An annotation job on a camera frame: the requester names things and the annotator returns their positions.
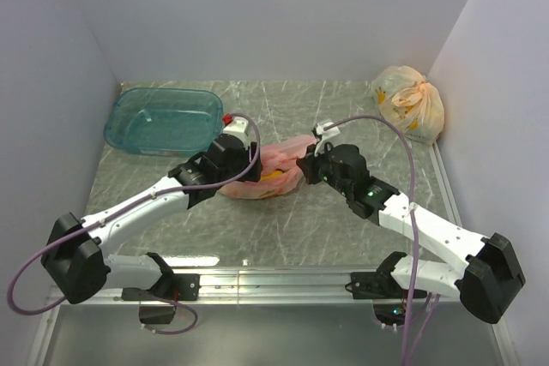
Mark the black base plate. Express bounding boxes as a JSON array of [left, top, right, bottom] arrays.
[[121, 273, 201, 302], [344, 272, 407, 300]]

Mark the orange knotted plastic bag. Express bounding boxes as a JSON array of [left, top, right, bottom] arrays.
[[370, 66, 445, 145]]

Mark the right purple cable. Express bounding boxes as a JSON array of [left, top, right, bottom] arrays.
[[323, 115, 441, 366]]

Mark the aluminium mounting rail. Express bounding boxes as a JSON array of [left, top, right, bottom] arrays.
[[46, 269, 501, 307]]

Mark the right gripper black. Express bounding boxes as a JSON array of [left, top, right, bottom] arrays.
[[296, 141, 353, 198]]

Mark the black box under rail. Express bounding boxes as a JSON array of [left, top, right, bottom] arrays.
[[138, 305, 176, 326]]

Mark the pink plastic bag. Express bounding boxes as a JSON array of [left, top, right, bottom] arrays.
[[220, 135, 316, 200]]

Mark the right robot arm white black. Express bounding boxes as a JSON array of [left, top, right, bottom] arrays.
[[296, 144, 526, 324]]

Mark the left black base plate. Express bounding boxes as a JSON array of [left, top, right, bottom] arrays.
[[121, 273, 201, 302]]

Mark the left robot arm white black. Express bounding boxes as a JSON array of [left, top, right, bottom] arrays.
[[40, 134, 261, 304]]

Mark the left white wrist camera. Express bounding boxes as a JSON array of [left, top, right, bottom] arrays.
[[222, 113, 251, 147]]

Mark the teal transparent plastic basin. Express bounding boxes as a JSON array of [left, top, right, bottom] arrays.
[[103, 87, 224, 158]]

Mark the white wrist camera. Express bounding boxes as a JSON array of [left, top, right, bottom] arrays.
[[222, 113, 251, 147], [312, 119, 341, 157]]

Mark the yellow fruit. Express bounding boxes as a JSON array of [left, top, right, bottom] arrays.
[[261, 170, 285, 181]]

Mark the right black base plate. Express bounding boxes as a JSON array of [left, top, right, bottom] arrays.
[[344, 272, 407, 300]]

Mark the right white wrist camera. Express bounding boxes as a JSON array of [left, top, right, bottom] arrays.
[[312, 119, 341, 157]]

